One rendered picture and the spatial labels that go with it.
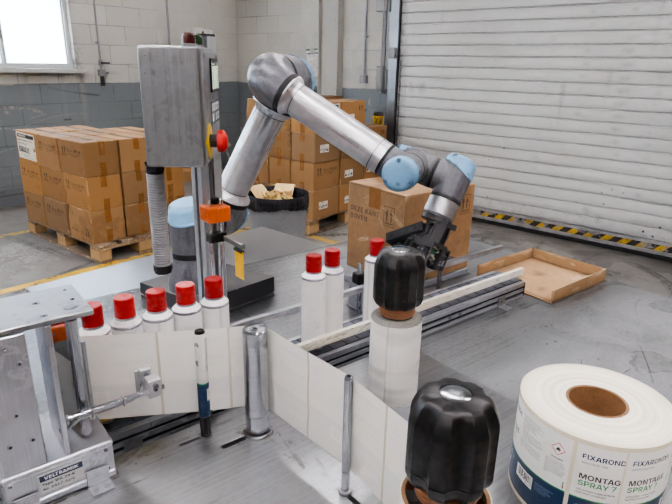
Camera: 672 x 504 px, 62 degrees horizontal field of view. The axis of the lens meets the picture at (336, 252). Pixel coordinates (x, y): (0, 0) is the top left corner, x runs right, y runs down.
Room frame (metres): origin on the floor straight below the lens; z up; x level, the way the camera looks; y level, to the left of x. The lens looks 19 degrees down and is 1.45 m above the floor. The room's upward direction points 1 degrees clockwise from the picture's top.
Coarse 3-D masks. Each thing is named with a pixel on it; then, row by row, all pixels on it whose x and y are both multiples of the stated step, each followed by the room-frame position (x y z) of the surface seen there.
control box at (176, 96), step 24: (144, 48) 0.92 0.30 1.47; (168, 48) 0.92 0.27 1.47; (192, 48) 0.92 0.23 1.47; (144, 72) 0.92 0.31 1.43; (168, 72) 0.92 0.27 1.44; (192, 72) 0.92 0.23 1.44; (144, 96) 0.92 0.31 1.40; (168, 96) 0.92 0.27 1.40; (192, 96) 0.92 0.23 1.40; (216, 96) 1.06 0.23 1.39; (144, 120) 0.92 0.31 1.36; (168, 120) 0.92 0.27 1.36; (192, 120) 0.92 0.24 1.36; (168, 144) 0.92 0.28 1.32; (192, 144) 0.92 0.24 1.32
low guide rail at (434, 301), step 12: (504, 276) 1.43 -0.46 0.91; (516, 276) 1.47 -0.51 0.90; (468, 288) 1.34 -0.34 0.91; (480, 288) 1.37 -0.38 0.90; (432, 300) 1.25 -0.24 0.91; (444, 300) 1.28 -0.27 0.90; (360, 324) 1.11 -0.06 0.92; (324, 336) 1.05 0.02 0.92; (336, 336) 1.06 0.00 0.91; (348, 336) 1.08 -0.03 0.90; (312, 348) 1.02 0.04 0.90
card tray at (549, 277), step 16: (512, 256) 1.75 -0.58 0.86; (528, 256) 1.81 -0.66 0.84; (544, 256) 1.79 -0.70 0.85; (560, 256) 1.74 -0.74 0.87; (480, 272) 1.65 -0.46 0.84; (528, 272) 1.68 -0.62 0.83; (544, 272) 1.68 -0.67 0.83; (560, 272) 1.68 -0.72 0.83; (576, 272) 1.69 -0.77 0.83; (592, 272) 1.66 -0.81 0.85; (528, 288) 1.54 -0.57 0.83; (544, 288) 1.54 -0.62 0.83; (560, 288) 1.46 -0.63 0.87; (576, 288) 1.52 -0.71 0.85
